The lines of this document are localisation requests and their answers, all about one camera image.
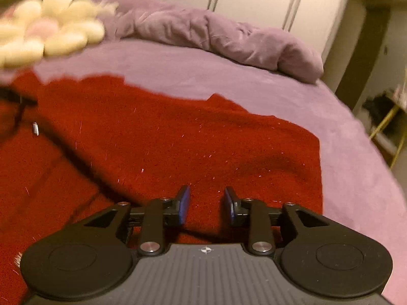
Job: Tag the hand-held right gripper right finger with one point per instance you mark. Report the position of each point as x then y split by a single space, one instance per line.
229 205

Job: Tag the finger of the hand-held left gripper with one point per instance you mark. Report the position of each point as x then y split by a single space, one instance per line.
16 97

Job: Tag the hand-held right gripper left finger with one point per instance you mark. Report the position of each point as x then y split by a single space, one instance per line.
183 205

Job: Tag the red knit garment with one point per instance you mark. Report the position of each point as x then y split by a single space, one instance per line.
159 133

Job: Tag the cream flower plush pillow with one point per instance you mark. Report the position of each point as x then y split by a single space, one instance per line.
60 22

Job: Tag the purple bed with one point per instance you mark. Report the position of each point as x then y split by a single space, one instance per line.
222 79

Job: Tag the crumpled purple duvet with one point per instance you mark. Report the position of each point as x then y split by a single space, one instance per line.
222 38

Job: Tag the dark bundle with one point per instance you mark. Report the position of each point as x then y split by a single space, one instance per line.
376 106

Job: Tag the yellow stool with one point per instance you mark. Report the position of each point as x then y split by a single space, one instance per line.
386 120

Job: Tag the patterned bag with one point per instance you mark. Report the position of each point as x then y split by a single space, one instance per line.
400 97

